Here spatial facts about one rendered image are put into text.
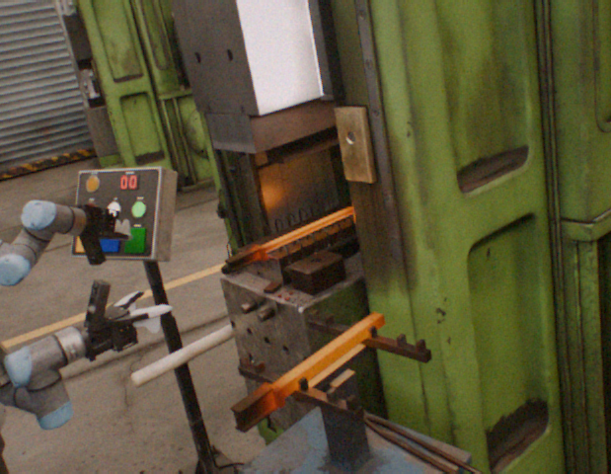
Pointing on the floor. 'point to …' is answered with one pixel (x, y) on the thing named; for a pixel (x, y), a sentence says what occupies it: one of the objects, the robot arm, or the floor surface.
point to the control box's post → (180, 365)
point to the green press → (139, 89)
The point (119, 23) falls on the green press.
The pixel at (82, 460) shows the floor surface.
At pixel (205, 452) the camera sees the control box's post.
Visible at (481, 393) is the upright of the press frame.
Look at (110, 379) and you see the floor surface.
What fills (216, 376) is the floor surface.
